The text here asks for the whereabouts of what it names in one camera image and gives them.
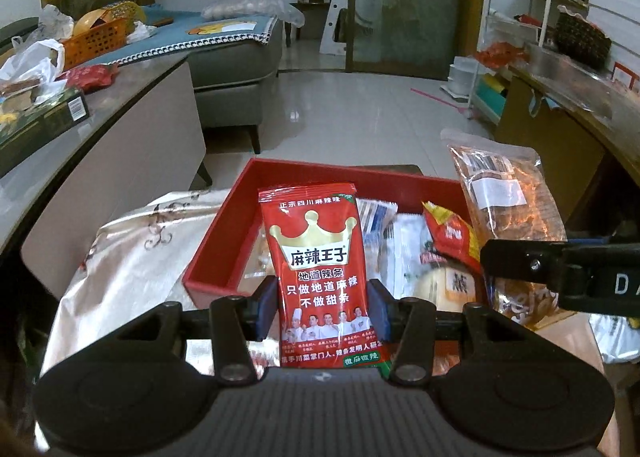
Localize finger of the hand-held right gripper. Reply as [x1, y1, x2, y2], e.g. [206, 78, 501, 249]
[479, 237, 564, 306]

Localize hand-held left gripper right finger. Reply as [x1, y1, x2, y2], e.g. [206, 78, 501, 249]
[369, 278, 534, 385]

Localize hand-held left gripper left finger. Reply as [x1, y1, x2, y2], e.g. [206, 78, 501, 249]
[112, 276, 281, 385]

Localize white printed pouch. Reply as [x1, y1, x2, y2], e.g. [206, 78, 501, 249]
[380, 214, 443, 299]

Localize round steamed cake packet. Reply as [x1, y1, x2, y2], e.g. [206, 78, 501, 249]
[411, 264, 479, 314]

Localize clear bag of pastries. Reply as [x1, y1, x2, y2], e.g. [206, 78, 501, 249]
[440, 128, 569, 331]

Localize red cardboard box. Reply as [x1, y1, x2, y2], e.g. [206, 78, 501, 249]
[181, 157, 493, 314]

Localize red spicy strip packet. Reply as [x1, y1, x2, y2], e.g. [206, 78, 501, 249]
[257, 182, 394, 380]

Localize red yellow snack packet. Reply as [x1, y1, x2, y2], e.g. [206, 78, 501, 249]
[421, 200, 485, 276]

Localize blue white cracker packet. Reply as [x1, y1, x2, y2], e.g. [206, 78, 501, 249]
[356, 198, 399, 259]

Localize wooden counter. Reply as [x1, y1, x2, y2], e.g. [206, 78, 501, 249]
[494, 44, 640, 239]

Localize shiny floral tablecloth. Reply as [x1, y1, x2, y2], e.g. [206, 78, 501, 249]
[40, 187, 261, 378]

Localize green yellow sponges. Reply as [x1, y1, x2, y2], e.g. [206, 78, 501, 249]
[471, 74, 509, 124]

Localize stack of white bowls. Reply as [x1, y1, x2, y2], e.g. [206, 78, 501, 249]
[446, 56, 479, 99]

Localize grey side cabinet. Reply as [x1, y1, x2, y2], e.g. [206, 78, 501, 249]
[0, 54, 214, 288]

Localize dark woven basket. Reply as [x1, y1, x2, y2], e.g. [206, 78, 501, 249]
[554, 6, 614, 71]

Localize grey sofa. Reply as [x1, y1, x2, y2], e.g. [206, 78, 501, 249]
[102, 2, 284, 156]

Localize blue patterned blanket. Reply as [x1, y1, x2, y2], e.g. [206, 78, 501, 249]
[94, 8, 279, 69]

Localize long dark green box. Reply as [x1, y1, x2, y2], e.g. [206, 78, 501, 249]
[0, 88, 92, 174]

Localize clear bag of round items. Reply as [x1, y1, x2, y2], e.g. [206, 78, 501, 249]
[200, 0, 307, 29]

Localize white board stand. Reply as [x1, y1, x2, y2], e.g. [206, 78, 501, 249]
[319, 0, 382, 46]

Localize orange plastic basket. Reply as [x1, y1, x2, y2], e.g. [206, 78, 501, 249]
[61, 17, 129, 71]

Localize white plastic shopping bag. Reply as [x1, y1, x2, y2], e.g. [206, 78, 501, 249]
[0, 36, 67, 89]

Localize white wire rack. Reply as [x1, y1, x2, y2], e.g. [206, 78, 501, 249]
[469, 0, 594, 124]

